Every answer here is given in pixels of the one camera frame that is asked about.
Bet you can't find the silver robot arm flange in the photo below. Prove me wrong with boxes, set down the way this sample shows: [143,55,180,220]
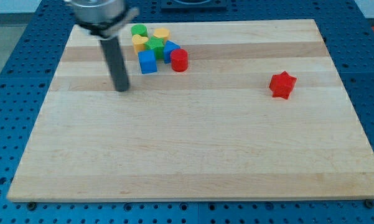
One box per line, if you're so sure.
[65,0,140,40]

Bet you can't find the blue cube block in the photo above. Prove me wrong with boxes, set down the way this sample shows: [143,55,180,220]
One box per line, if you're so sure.
[138,50,157,74]

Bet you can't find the light wooden board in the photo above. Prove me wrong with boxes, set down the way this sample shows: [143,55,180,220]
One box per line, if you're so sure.
[7,19,374,202]

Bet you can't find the red cylinder block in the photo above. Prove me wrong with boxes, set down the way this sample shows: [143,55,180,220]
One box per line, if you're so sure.
[170,49,189,72]

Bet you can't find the blue angled block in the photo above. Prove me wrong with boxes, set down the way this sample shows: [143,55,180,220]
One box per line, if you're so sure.
[163,40,180,63]

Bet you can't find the green star block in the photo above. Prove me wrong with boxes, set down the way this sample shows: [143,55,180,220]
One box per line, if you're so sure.
[144,36,164,60]

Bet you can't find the yellow hexagon block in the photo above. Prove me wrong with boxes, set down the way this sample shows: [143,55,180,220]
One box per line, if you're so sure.
[153,27,171,44]

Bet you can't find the yellow heart block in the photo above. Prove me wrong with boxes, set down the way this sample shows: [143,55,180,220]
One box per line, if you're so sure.
[131,34,149,55]

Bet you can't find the green cylinder block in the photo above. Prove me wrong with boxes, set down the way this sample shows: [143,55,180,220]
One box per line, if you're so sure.
[131,24,148,37]

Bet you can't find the red star block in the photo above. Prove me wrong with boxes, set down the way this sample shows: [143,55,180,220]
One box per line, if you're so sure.
[269,71,297,100]

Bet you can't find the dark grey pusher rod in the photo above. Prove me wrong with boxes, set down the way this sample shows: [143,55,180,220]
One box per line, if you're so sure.
[100,37,129,92]

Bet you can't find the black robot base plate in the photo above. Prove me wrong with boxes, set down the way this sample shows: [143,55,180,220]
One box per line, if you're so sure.
[159,0,228,11]

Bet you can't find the black cable tie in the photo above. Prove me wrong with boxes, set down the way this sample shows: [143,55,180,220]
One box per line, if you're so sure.
[76,12,126,39]

